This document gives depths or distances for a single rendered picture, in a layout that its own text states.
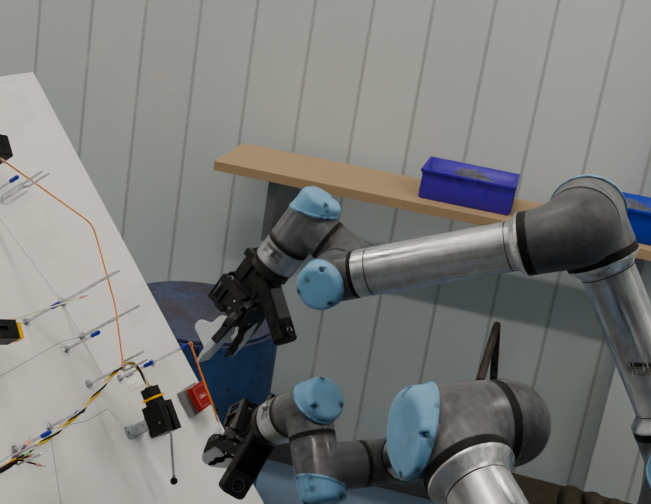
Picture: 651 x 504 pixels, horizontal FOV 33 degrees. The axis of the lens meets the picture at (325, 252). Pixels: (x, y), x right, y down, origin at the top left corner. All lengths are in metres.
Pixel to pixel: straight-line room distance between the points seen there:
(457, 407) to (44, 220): 1.04
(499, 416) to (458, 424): 0.07
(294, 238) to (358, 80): 2.07
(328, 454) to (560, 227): 0.50
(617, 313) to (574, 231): 0.20
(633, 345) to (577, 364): 2.28
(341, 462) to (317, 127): 2.31
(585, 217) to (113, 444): 0.94
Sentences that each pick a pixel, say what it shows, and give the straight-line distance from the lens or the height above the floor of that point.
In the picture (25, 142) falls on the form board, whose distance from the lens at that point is 2.23.
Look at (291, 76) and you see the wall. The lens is 3.92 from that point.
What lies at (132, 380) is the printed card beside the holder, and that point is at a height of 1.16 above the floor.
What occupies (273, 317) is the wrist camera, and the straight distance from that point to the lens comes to 1.89.
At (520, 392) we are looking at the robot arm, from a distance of 1.44.
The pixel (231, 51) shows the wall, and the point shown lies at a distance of 3.96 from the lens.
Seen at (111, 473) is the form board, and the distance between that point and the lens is 2.03.
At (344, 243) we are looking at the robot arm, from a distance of 1.81.
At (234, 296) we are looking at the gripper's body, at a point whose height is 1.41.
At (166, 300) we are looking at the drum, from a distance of 3.55.
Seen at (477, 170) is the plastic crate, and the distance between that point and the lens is 3.69.
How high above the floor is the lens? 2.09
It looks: 18 degrees down
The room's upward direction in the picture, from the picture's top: 9 degrees clockwise
